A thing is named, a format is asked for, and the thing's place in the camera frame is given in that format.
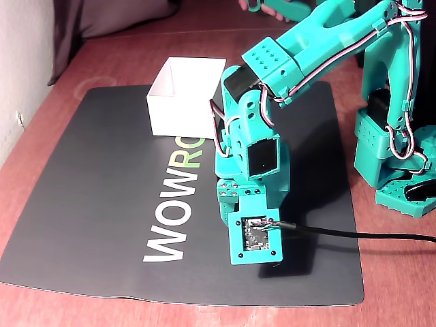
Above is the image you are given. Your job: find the black camera cable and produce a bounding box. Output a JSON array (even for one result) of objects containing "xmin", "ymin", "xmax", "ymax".
[{"xmin": 272, "ymin": 220, "xmax": 436, "ymax": 245}]

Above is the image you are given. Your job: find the grey curtain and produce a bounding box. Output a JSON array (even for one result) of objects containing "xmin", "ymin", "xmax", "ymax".
[{"xmin": 47, "ymin": 0, "xmax": 181, "ymax": 86}]

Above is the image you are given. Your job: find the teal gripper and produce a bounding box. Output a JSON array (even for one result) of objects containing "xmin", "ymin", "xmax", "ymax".
[{"xmin": 214, "ymin": 149, "xmax": 291, "ymax": 228}]

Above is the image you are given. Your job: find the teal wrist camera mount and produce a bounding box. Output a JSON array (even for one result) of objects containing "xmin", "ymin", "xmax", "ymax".
[{"xmin": 227, "ymin": 208, "xmax": 284, "ymax": 266}]

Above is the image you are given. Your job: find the white red gripper servo wire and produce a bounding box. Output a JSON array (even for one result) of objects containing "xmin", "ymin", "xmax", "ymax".
[{"xmin": 208, "ymin": 98, "xmax": 241, "ymax": 158}]

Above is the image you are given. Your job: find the white red arm servo wire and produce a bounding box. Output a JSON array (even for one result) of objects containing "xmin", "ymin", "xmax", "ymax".
[{"xmin": 262, "ymin": 10, "xmax": 426, "ymax": 103}]

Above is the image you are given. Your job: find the dark mat with WOWRO print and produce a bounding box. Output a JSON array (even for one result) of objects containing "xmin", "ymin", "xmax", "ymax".
[{"xmin": 0, "ymin": 80, "xmax": 365, "ymax": 307}]

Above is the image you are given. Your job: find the teal leader arm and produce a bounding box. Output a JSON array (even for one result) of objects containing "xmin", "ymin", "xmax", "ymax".
[{"xmin": 247, "ymin": 0, "xmax": 316, "ymax": 23}]

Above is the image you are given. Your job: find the white open cardboard box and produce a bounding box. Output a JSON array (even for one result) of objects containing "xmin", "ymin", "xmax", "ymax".
[{"xmin": 146, "ymin": 57, "xmax": 228, "ymax": 140}]

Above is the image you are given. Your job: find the person's hand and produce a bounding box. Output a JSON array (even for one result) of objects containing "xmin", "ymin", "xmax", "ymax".
[{"xmin": 238, "ymin": 0, "xmax": 291, "ymax": 23}]

